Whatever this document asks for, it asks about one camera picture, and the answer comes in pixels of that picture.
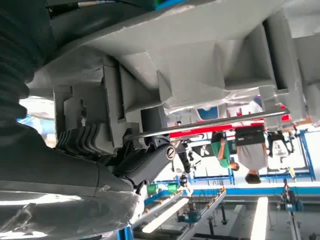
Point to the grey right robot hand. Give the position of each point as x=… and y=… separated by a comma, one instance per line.
x=50, y=179

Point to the long ceiling light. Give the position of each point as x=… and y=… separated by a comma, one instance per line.
x=164, y=216
x=260, y=218

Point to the red barrier belt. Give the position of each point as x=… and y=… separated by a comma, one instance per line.
x=200, y=132

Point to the person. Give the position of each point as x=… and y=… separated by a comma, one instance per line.
x=252, y=159
x=223, y=155

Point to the blue overhead beam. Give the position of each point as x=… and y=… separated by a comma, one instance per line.
x=250, y=191

